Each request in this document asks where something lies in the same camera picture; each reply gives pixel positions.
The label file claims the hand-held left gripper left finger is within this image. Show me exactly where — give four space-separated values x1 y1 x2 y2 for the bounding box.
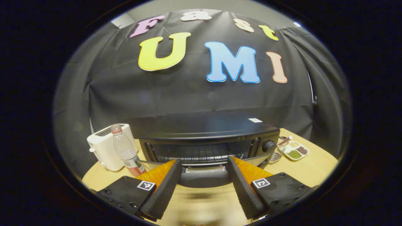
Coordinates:
94 159 182 220

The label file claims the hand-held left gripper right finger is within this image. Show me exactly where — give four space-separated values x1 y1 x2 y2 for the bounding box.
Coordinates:
228 156 314 220

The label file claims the black electric oven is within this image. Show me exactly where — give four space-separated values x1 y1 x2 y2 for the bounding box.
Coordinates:
137 111 281 189

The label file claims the clear plastic bottle red label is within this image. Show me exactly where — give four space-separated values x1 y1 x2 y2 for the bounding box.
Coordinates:
111 124 146 177

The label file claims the white divided dish with beans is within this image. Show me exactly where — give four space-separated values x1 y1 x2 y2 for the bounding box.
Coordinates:
283 140 310 161

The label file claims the white toaster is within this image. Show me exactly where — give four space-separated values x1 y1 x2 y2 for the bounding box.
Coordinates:
87 123 139 172

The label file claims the black backdrop cloth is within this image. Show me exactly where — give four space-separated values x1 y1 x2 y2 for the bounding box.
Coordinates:
53 9 350 176

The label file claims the metal wire rack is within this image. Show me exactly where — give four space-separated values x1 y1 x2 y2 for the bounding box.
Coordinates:
268 145 287 164

